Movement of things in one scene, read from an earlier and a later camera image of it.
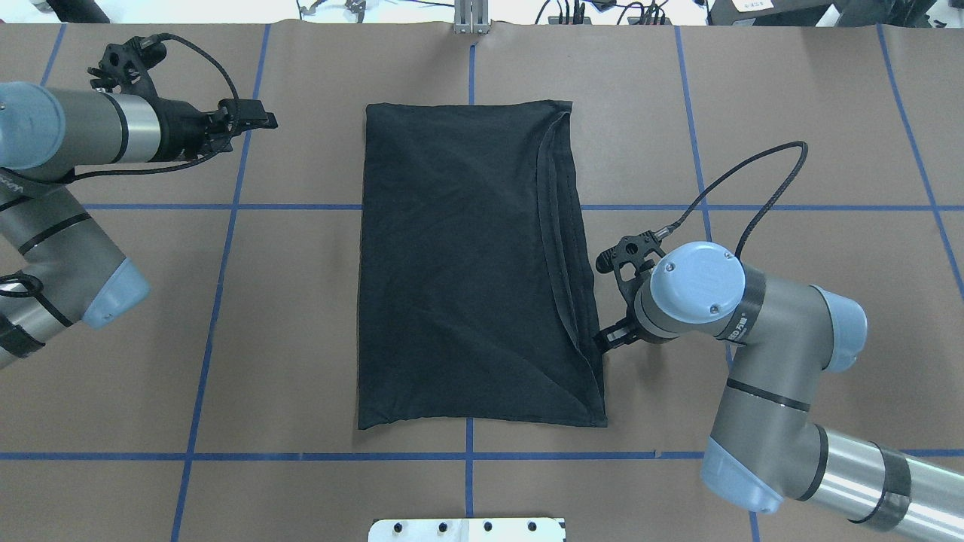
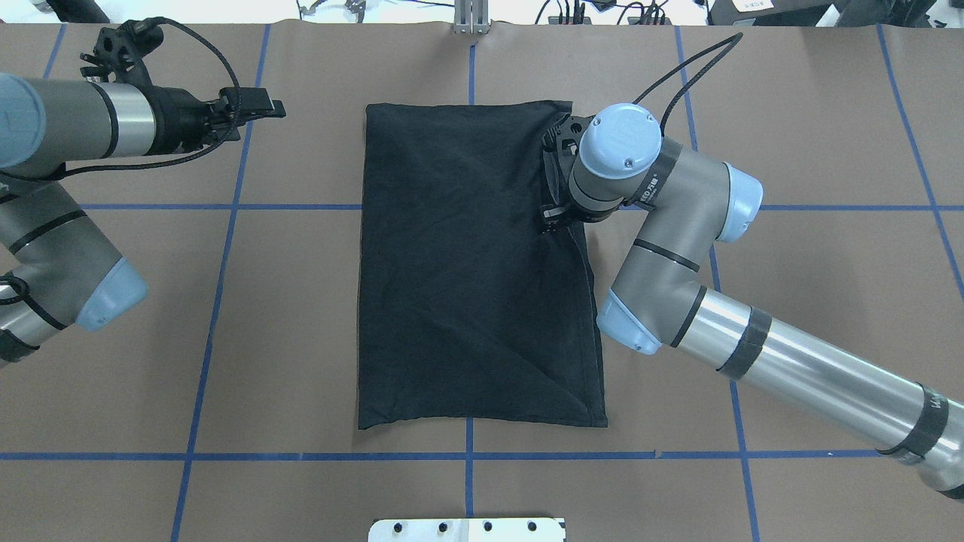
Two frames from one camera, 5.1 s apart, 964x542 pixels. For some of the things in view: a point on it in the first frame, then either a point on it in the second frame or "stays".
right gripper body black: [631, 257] → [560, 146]
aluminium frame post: [471, 16] stays
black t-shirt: [478, 293] stays
